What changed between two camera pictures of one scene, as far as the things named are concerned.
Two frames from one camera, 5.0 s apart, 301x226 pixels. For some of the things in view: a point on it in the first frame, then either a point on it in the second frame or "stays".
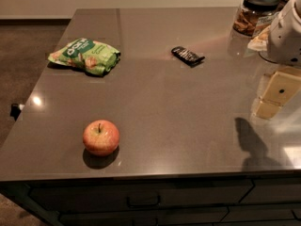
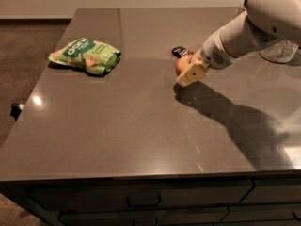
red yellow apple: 101,137 to 182,63
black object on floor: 15,110 stays
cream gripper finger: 282,86 to 192,74
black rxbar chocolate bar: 187,56 stays
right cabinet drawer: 274,191 stays
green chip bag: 93,56 stays
